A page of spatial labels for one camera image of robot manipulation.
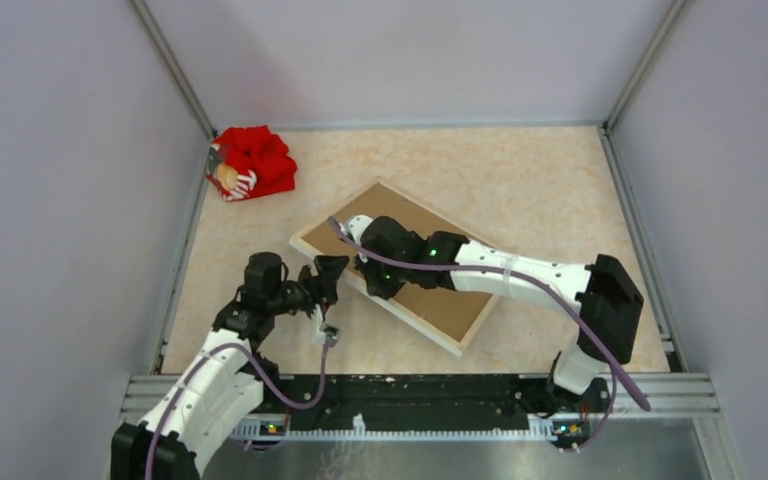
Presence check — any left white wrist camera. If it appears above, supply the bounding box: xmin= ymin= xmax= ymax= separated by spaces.
xmin=310 ymin=305 xmax=340 ymax=348

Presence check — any brown frame backing board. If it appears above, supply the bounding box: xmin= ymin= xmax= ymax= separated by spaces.
xmin=289 ymin=180 xmax=499 ymax=356

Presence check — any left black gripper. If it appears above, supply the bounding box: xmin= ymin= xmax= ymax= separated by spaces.
xmin=268 ymin=255 xmax=349 ymax=324

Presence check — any red cloth toy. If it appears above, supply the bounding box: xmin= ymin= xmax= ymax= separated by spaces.
xmin=205 ymin=125 xmax=298 ymax=202

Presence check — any aluminium front rail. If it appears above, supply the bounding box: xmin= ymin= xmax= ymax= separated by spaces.
xmin=109 ymin=366 xmax=743 ymax=479

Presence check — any purple cable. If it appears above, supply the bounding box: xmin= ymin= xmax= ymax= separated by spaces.
xmin=144 ymin=324 xmax=336 ymax=480
xmin=327 ymin=216 xmax=652 ymax=453

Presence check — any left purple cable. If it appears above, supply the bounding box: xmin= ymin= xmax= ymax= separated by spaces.
xmin=144 ymin=324 xmax=336 ymax=480

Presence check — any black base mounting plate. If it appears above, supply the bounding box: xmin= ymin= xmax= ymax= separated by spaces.
xmin=219 ymin=372 xmax=612 ymax=432

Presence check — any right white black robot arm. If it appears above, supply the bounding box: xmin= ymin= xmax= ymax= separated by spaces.
xmin=336 ymin=215 xmax=651 ymax=412

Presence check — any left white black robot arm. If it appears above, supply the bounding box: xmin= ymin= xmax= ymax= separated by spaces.
xmin=109 ymin=252 xmax=350 ymax=479

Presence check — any wooden picture frame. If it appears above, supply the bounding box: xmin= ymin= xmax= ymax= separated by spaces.
xmin=289 ymin=180 xmax=501 ymax=359

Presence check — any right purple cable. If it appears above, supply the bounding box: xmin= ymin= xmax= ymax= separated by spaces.
xmin=327 ymin=216 xmax=652 ymax=453

